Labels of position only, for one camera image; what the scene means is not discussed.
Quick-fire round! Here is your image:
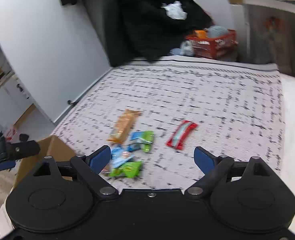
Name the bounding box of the light green snack packet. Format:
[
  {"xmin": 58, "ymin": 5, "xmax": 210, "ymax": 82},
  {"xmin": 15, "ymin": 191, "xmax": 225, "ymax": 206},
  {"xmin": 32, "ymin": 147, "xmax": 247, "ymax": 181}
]
[{"xmin": 109, "ymin": 161, "xmax": 143, "ymax": 178}]

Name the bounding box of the red candy bar wrapper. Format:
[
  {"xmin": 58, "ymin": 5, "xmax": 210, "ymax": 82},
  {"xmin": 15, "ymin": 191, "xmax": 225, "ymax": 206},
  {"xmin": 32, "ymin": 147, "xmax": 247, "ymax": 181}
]
[{"xmin": 166, "ymin": 120, "xmax": 198, "ymax": 150}]

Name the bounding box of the blue green snack packet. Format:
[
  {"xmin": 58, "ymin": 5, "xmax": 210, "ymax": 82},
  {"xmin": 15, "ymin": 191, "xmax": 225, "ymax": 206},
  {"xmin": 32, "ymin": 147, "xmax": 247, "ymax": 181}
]
[{"xmin": 126, "ymin": 131, "xmax": 155, "ymax": 153}]

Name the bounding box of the orange cracker packet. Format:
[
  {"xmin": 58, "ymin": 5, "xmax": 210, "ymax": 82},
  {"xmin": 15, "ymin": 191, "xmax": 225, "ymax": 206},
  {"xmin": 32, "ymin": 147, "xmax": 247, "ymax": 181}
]
[{"xmin": 107, "ymin": 109, "xmax": 141, "ymax": 144}]

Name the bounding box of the patterned white bed blanket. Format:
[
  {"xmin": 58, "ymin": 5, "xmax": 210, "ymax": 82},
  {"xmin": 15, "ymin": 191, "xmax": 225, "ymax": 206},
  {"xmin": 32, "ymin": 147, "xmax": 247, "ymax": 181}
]
[{"xmin": 54, "ymin": 56, "xmax": 285, "ymax": 190}]

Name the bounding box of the brown cardboard box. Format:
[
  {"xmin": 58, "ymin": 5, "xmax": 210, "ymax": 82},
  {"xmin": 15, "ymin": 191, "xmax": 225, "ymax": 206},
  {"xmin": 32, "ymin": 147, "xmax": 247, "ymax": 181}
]
[{"xmin": 13, "ymin": 134, "xmax": 78, "ymax": 189}]

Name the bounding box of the red plastic basket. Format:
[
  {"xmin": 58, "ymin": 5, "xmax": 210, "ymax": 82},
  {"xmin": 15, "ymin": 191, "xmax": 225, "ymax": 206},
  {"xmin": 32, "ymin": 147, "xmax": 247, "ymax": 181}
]
[{"xmin": 186, "ymin": 29, "xmax": 238, "ymax": 60}]

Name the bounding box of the black clothes pile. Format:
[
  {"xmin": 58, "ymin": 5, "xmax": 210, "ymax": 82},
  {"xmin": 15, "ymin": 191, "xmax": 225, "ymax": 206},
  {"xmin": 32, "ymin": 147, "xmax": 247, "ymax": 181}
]
[{"xmin": 102, "ymin": 0, "xmax": 212, "ymax": 67}]

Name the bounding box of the white desk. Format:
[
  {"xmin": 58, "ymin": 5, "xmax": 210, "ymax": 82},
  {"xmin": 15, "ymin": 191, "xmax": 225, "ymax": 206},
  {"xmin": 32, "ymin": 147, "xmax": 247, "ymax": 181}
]
[{"xmin": 228, "ymin": 0, "xmax": 295, "ymax": 76}]

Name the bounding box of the white paper on clothes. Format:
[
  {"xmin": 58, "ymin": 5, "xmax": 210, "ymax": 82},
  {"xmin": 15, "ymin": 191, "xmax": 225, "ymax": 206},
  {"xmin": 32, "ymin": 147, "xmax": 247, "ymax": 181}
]
[{"xmin": 162, "ymin": 1, "xmax": 187, "ymax": 20}]

